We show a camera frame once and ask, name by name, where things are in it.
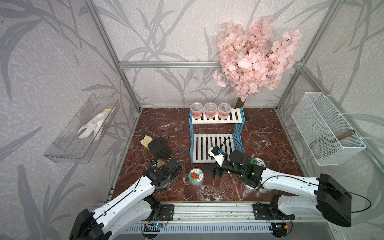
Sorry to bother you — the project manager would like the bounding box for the strawberry lid seed container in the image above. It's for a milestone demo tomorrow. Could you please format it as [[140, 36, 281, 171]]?
[[188, 168, 204, 186]]

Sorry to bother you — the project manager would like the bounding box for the white wire mesh basket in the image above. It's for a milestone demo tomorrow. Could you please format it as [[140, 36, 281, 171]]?
[[292, 92, 367, 166]]

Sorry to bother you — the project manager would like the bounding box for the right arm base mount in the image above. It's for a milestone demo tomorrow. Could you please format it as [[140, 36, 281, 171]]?
[[252, 195, 296, 221]]

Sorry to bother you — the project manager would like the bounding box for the blue white two-tier shelf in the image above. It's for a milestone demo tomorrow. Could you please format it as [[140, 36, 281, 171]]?
[[189, 108, 246, 164]]

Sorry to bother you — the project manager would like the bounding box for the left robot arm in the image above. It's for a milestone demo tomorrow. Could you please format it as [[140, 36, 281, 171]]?
[[69, 159, 182, 240]]

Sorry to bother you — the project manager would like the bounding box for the clear seed container red label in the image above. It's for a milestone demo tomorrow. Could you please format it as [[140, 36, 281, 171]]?
[[190, 103, 204, 119]]

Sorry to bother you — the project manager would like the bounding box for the wooden handled brush in basket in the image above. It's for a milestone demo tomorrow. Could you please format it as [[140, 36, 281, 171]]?
[[311, 129, 356, 154]]

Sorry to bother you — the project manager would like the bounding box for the pink flower lid container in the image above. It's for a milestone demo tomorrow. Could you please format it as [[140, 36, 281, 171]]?
[[243, 183, 257, 192]]

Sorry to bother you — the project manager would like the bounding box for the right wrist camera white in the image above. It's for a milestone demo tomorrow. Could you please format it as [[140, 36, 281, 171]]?
[[208, 146, 226, 167]]

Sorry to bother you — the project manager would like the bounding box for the white glove in tray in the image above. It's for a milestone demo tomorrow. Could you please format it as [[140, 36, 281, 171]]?
[[78, 108, 115, 142]]

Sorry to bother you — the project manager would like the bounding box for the clear acrylic wall tray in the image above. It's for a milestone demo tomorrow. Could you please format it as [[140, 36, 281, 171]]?
[[44, 94, 121, 164]]

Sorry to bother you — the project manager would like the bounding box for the black work glove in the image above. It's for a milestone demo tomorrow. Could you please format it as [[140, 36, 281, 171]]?
[[140, 135, 172, 159]]

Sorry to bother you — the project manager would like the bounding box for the pink artificial blossom tree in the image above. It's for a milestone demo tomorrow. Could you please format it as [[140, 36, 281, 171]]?
[[213, 16, 303, 108]]

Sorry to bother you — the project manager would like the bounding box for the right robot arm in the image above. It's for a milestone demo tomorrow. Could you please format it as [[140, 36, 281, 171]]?
[[208, 146, 352, 227]]

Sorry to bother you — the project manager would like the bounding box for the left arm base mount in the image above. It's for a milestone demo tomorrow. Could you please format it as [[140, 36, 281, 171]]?
[[144, 195, 175, 221]]

